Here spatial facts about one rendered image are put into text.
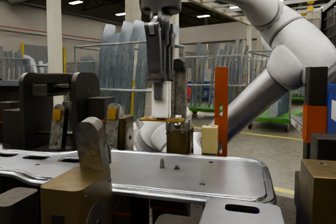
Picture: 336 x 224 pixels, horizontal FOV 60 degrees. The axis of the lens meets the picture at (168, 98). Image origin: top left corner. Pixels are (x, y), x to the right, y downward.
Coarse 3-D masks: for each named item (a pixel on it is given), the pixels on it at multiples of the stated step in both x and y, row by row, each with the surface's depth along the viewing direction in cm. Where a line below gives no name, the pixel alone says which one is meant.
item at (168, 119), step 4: (140, 120) 56; (144, 120) 55; (148, 120) 55; (152, 120) 55; (156, 120) 55; (160, 120) 55; (164, 120) 54; (168, 120) 54; (172, 120) 54; (176, 120) 54; (180, 120) 54
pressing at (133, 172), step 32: (0, 160) 62; (32, 160) 62; (128, 160) 62; (192, 160) 62; (224, 160) 62; (256, 160) 61; (128, 192) 46; (160, 192) 45; (192, 192) 45; (224, 192) 45; (256, 192) 45
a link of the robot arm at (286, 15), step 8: (280, 8) 88; (288, 8) 89; (280, 16) 88; (288, 16) 88; (296, 16) 88; (272, 24) 89; (280, 24) 88; (264, 32) 92; (272, 32) 90; (272, 40) 91
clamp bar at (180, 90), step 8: (176, 64) 68; (184, 64) 70; (176, 72) 71; (184, 72) 70; (176, 80) 71; (184, 80) 70; (176, 88) 71; (184, 88) 69; (176, 96) 71; (184, 96) 69; (176, 104) 71; (184, 104) 69; (176, 112) 70; (184, 112) 69; (184, 120) 69
